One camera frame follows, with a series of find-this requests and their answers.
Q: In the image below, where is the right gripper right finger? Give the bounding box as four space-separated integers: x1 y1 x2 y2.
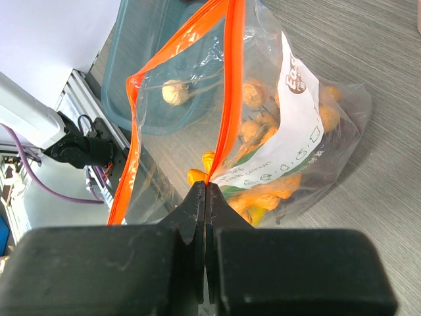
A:
205 183 260 304

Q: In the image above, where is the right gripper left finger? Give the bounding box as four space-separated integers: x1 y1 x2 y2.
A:
159 181 206 304

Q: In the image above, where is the green chili pepper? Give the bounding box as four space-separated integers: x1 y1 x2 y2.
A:
214 152 258 199

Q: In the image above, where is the yellow lemon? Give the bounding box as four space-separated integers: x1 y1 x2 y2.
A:
246 206 267 227

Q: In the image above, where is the orange ginger-like food piece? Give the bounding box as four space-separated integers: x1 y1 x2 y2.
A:
187 151 302 222

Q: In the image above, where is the clear zip bag orange zipper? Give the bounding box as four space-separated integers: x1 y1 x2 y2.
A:
108 1 372 227

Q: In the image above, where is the garlic bulb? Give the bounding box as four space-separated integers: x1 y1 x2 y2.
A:
162 80 189 106

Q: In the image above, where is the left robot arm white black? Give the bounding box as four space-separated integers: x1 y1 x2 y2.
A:
1 74 115 169

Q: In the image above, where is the teal plastic food tray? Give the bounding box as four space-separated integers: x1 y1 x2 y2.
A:
101 1 228 136

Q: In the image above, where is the pink compartment organizer box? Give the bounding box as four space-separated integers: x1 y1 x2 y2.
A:
416 0 421 34

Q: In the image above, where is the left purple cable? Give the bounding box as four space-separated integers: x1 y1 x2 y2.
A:
0 122 106 205

